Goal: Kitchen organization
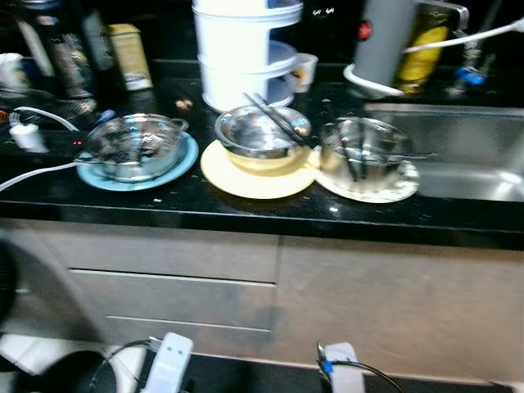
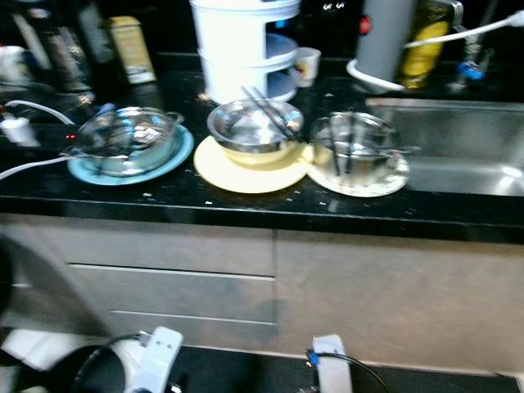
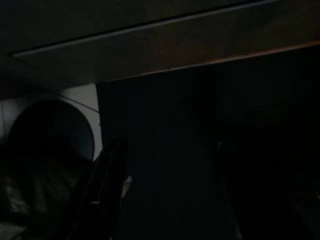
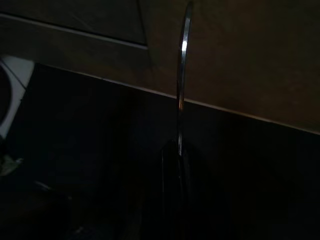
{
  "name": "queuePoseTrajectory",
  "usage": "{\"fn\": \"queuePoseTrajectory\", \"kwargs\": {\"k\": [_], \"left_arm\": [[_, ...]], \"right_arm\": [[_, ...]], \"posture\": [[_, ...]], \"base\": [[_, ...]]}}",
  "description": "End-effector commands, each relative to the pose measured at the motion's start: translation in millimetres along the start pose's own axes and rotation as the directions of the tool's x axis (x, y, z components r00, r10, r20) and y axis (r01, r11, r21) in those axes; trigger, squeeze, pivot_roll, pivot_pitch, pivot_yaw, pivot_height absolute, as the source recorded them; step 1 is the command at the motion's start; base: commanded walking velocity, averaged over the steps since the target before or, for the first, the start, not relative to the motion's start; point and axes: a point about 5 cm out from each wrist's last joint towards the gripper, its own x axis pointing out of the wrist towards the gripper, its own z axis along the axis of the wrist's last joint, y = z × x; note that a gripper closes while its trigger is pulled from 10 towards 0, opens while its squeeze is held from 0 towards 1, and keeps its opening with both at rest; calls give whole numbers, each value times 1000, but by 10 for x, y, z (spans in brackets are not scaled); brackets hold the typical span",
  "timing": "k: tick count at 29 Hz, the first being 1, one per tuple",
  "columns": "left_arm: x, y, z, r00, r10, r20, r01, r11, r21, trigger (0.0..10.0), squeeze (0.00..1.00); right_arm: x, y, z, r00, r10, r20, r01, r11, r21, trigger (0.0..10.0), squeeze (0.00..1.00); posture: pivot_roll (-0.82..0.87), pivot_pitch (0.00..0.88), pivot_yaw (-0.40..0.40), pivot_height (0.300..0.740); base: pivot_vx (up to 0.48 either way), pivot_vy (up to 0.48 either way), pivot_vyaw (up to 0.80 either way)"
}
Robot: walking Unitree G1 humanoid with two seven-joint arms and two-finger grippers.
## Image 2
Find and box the yellow cooking oil bottle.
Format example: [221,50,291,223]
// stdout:
[397,0,453,89]

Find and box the stainless steel sink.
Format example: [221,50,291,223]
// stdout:
[366,97,524,196]

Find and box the dark glass bottle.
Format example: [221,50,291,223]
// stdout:
[78,0,113,66]

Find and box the black floor mat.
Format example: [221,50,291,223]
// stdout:
[33,344,517,393]

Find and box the steel bowl yellow base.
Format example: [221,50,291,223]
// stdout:
[207,99,305,169]

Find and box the black chopstick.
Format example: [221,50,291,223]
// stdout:
[247,86,305,140]
[239,88,298,142]

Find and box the white power adapter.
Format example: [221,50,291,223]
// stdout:
[2,115,38,148]

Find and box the steel pot with handles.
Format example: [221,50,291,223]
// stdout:
[72,106,185,177]

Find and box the grey cabinet drawer front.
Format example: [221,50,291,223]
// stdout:
[111,309,275,349]
[33,217,277,277]
[67,264,275,324]

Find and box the white cup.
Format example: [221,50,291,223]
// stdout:
[0,45,29,85]

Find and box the grey cylinder water filter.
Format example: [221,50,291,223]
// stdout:
[354,0,418,83]

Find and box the blue plate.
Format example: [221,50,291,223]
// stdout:
[67,124,195,187]

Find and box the metal faucet blue clip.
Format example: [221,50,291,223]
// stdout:
[454,37,492,81]

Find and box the small deep steel bowl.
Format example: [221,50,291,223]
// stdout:
[311,111,402,187]

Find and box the white hose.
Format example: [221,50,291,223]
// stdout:
[346,10,524,93]

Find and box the yellow tea tin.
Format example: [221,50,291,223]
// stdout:
[106,16,156,85]

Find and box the white patterned plate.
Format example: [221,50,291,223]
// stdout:
[307,150,410,198]

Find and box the white printed mug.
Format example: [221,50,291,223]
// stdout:
[291,47,320,88]

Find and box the grey sink cabinet front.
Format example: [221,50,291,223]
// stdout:
[274,229,524,377]

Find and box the white power cable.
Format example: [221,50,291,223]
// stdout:
[0,156,70,181]

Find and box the pale yellow plate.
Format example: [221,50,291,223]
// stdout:
[194,133,316,195]

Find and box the dark bottle white label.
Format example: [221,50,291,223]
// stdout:
[20,0,91,93]

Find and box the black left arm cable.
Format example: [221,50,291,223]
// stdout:
[74,332,148,393]

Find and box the white round tiered rack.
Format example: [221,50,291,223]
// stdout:
[190,0,302,105]

